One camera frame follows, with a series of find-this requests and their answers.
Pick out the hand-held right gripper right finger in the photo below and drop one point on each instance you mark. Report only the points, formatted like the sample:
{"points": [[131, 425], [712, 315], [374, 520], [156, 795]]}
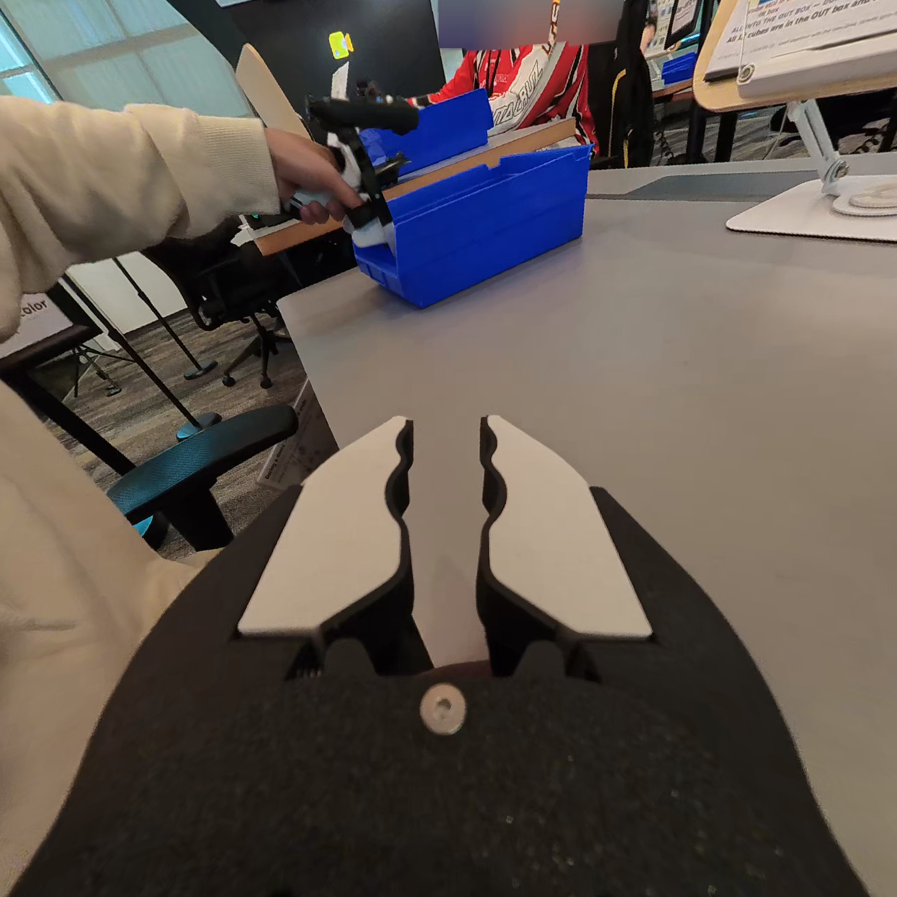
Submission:
{"points": [[560, 546]]}

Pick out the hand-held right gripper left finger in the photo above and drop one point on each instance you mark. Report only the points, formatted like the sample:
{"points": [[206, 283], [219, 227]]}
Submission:
{"points": [[329, 546]]}

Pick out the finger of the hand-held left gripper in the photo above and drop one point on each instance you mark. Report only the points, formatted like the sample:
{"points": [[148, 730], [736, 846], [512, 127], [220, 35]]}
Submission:
{"points": [[345, 165], [368, 235]]}

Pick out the blue plastic bin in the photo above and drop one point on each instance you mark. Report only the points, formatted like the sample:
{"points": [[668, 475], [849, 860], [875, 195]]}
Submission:
{"points": [[490, 224], [434, 130], [680, 69]]}

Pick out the person's left hand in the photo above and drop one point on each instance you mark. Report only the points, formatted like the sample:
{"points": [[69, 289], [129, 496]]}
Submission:
{"points": [[308, 168]]}

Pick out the white printed card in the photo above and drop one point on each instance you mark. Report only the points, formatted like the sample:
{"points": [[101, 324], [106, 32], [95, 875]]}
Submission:
{"points": [[340, 78]]}

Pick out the neon yellow cube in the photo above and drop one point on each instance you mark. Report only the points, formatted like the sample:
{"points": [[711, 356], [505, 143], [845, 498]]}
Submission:
{"points": [[340, 45]]}

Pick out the small black screen device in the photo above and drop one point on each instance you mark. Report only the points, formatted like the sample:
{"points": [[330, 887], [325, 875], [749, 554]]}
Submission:
{"points": [[270, 221]]}

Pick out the tan angled board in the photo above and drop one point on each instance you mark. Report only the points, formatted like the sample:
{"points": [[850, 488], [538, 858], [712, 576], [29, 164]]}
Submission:
{"points": [[270, 91]]}

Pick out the white paper label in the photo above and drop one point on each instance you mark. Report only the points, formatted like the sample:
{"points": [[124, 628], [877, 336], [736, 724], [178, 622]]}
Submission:
{"points": [[301, 441]]}

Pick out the long wooden table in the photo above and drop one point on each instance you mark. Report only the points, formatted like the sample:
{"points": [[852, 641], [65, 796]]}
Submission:
{"points": [[504, 144]]}

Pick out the black sign stand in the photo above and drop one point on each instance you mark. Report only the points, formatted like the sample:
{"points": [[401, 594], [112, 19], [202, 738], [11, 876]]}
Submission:
{"points": [[165, 322], [140, 364]]}

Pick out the person's beige sweater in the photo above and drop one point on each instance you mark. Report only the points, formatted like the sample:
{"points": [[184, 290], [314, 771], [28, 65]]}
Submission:
{"points": [[56, 595]]}

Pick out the black white marker sign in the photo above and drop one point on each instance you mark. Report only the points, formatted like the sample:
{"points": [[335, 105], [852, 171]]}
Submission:
{"points": [[681, 21], [42, 322]]}

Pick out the printed instruction sheet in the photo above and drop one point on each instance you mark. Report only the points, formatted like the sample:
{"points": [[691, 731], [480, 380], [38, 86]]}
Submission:
{"points": [[806, 35]]}

